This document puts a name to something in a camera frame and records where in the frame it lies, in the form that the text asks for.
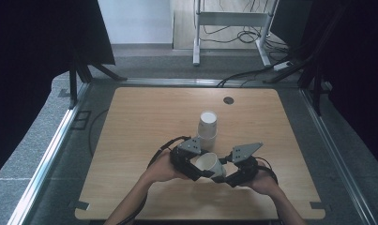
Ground aluminium rail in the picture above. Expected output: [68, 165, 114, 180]
[7, 82, 91, 225]
[298, 88, 378, 225]
[119, 78, 223, 88]

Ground white metal stand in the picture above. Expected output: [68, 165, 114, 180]
[192, 0, 280, 68]

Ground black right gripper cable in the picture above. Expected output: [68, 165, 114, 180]
[255, 157, 280, 186]

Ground white paper cup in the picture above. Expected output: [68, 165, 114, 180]
[198, 132, 218, 152]
[197, 110, 219, 140]
[193, 152, 228, 180]

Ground person's left hand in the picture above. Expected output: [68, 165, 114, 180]
[144, 151, 191, 186]

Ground black tripod stand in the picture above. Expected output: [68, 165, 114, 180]
[68, 54, 129, 111]

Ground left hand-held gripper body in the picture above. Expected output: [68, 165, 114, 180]
[169, 136, 204, 182]

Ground person's right hand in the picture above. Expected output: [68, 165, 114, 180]
[243, 170, 280, 199]

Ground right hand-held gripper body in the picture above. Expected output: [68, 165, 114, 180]
[226, 142, 265, 188]

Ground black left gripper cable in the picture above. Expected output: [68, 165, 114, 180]
[116, 135, 192, 225]

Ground white power strip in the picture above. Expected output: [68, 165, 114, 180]
[272, 60, 294, 72]

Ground black floor cables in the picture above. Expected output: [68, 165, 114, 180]
[199, 0, 291, 88]

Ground thin black floor cable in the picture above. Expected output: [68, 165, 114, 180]
[88, 107, 110, 158]

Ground black curtain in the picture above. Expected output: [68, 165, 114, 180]
[0, 0, 116, 184]
[269, 0, 378, 173]

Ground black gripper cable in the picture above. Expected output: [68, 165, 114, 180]
[116, 135, 192, 225]
[255, 157, 280, 186]

